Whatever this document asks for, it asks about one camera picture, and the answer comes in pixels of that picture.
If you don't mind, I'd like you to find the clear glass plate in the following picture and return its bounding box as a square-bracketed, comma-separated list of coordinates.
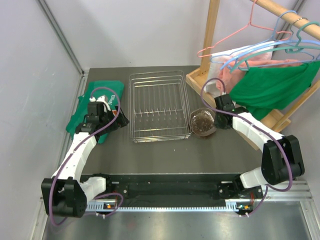
[191, 107, 216, 129]

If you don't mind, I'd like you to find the amber glass plate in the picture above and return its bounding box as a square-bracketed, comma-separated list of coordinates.
[192, 125, 217, 138]

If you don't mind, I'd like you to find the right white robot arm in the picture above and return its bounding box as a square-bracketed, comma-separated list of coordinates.
[214, 94, 305, 198]

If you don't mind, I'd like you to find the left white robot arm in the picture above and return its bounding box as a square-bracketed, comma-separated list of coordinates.
[41, 101, 129, 218]

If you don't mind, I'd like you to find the wooden clothes rack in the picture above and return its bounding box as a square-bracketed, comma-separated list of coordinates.
[185, 0, 320, 151]

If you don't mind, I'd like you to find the folded green t-shirt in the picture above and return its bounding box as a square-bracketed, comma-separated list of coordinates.
[66, 80, 125, 139]

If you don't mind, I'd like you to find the green hanging garment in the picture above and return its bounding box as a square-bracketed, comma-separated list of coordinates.
[229, 61, 320, 121]

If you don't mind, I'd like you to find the pink hanging garment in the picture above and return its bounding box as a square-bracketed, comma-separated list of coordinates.
[208, 52, 302, 93]

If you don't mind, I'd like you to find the white hanging garment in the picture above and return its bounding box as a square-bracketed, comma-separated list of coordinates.
[202, 47, 251, 97]

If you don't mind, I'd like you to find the teal plastic hanger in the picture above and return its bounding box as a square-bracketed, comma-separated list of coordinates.
[222, 21, 320, 73]

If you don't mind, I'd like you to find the light blue plastic hanger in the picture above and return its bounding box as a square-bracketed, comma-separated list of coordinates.
[284, 33, 320, 61]

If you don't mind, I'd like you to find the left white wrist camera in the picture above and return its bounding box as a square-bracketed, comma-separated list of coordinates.
[89, 95, 113, 113]

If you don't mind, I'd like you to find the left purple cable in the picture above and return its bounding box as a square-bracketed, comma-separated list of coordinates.
[48, 86, 125, 227]

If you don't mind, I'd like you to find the purple cable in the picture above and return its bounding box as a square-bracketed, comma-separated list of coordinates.
[48, 86, 125, 227]
[201, 77, 294, 218]

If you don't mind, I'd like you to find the wire dish rack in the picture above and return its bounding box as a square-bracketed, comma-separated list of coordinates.
[129, 70, 192, 143]

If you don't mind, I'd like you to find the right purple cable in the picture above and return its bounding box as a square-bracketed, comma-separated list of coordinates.
[201, 77, 294, 218]

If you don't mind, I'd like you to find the aluminium frame profile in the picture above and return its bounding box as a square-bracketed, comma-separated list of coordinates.
[35, 0, 85, 75]

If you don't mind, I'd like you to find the slotted cable duct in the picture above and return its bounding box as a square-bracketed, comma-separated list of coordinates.
[85, 200, 252, 214]

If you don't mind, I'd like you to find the pink wire hanger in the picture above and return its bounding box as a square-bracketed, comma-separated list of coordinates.
[197, 0, 292, 58]

